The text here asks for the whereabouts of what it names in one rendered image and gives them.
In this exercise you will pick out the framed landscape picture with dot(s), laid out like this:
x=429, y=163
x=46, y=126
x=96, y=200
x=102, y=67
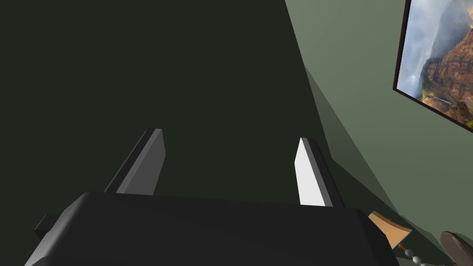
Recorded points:
x=439, y=62

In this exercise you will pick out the dark grey rounded object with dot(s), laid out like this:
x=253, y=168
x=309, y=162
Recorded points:
x=458, y=247

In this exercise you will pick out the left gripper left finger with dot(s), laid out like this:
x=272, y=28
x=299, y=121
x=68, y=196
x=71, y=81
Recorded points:
x=142, y=166

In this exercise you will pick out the table lamp with tan shade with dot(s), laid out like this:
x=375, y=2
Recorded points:
x=390, y=229

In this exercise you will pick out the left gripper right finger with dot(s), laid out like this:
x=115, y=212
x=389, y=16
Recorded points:
x=314, y=177

